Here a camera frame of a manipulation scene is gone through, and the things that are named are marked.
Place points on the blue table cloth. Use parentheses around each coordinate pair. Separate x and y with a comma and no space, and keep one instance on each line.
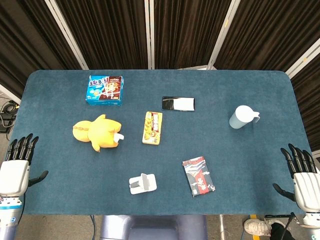
(200,140)

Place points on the light blue cup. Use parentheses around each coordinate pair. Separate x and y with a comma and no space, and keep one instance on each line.
(240,117)

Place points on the yellow snack box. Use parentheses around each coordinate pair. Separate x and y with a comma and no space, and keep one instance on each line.
(152,127)

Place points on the red black printed box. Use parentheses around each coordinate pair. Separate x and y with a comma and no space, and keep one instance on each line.
(198,176)

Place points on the yellow plush duck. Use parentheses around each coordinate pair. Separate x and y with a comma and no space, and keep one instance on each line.
(100,130)

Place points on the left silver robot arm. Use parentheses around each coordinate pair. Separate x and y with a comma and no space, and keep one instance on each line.
(7,220)

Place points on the blue cookie box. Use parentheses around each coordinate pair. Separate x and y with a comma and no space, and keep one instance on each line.
(105,90)

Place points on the metal table leg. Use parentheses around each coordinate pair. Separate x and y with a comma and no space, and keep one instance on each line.
(221,227)

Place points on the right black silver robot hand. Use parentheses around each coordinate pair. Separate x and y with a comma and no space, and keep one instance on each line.
(307,187)

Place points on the dark curtain partition panel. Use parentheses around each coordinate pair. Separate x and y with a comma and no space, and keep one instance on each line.
(105,32)
(310,95)
(25,37)
(262,32)
(185,32)

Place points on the black smartphone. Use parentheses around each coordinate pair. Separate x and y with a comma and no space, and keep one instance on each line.
(178,103)

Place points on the black trouser leg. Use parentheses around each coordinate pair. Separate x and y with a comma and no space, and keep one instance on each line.
(280,233)

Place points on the white sneaker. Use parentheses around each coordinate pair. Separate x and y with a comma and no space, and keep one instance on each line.
(257,226)

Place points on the white folding phone stand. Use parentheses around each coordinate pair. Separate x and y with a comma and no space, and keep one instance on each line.
(142,185)

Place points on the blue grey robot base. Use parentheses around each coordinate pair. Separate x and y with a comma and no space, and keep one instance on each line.
(117,227)

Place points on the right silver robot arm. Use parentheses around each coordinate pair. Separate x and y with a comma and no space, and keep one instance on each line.
(313,225)

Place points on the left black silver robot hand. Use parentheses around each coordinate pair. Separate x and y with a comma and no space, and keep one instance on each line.
(13,175)

